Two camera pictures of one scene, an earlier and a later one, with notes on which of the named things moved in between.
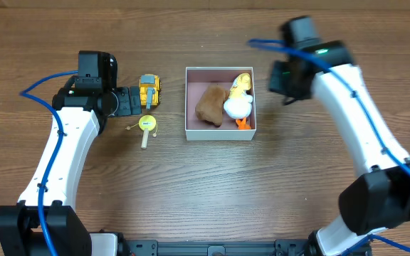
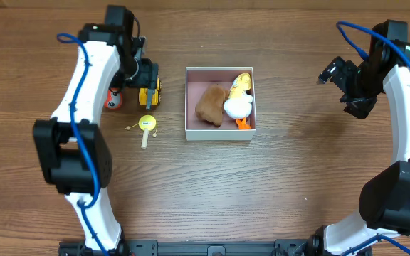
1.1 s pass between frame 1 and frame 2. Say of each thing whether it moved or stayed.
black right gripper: moved
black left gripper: moved
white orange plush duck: stayed
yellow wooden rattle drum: stayed
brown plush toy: stayed
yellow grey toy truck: stayed
